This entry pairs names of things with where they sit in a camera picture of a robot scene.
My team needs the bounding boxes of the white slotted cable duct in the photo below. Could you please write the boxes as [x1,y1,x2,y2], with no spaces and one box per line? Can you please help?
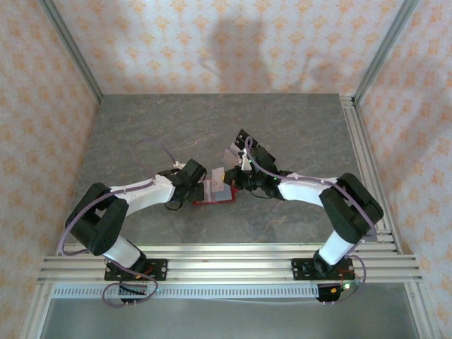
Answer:
[52,285,321,299]

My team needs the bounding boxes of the red card holder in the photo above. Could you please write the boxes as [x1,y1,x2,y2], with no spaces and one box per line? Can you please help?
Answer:
[192,178,238,208]

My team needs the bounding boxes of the aluminium extrusion side rail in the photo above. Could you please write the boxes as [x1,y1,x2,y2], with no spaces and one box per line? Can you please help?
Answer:
[340,95,403,256]

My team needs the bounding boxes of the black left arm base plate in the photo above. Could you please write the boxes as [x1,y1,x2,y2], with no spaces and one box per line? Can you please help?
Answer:
[105,258,169,282]

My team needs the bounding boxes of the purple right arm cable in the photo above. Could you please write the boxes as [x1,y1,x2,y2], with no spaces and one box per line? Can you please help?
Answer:
[243,136,385,307]

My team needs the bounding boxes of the patterned fabric backdrop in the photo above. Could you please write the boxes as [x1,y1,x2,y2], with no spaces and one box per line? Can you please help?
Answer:
[0,0,452,339]

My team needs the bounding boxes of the black and clear card stand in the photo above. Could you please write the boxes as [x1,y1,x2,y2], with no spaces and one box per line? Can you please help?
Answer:
[222,128,262,166]

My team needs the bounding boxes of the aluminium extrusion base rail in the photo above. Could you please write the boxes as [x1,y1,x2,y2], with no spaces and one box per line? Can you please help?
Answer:
[37,242,424,284]

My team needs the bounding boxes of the grey metal lower panel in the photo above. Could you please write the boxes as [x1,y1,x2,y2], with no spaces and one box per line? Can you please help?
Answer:
[38,297,423,339]

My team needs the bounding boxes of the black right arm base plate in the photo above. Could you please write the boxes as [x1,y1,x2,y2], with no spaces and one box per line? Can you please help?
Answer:
[291,257,354,282]

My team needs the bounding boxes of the aluminium lower frame strut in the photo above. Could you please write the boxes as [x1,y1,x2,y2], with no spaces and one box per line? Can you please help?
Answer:
[20,282,54,339]
[404,282,442,339]

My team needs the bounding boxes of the aluminium frame post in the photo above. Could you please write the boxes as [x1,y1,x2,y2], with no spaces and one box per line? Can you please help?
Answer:
[38,0,105,104]
[352,0,421,104]

